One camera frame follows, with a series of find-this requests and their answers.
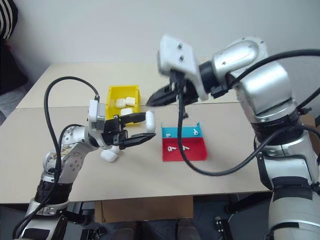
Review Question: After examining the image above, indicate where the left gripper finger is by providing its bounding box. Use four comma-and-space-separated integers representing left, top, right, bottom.
122, 132, 157, 150
119, 111, 147, 126

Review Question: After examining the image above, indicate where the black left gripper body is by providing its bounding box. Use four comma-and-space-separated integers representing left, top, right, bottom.
101, 115, 130, 151

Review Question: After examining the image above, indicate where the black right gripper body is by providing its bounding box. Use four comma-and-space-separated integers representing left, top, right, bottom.
169, 71, 201, 106

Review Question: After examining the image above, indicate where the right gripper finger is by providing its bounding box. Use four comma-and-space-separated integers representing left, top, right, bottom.
146, 83, 176, 106
149, 93, 180, 109

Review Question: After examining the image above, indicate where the white earbud case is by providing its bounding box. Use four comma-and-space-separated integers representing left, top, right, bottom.
144, 110, 156, 134
100, 145, 120, 163

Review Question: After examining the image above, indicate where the yellow plastic bin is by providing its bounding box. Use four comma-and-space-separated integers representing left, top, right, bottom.
106, 84, 141, 127

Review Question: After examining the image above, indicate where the blue plastic tray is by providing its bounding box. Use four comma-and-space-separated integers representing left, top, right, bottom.
160, 121, 205, 139

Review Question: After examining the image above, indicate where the red plastic tray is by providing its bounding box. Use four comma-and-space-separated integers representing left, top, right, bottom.
161, 136, 209, 163

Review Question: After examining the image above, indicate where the black bar with white dots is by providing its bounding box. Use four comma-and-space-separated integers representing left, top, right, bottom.
213, 216, 230, 240

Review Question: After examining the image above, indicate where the person in black striped jacket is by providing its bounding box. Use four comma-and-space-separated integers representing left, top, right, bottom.
0, 0, 29, 96

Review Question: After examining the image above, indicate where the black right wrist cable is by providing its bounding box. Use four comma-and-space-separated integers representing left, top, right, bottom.
172, 71, 266, 177

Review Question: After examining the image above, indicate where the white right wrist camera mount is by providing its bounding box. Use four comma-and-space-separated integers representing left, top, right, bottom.
156, 34, 210, 101

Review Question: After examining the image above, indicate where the black table frame beam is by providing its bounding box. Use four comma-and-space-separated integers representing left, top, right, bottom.
226, 192, 273, 215
66, 202, 92, 226

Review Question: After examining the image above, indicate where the black right forearm cable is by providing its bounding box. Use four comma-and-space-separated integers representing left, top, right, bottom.
211, 49, 320, 98

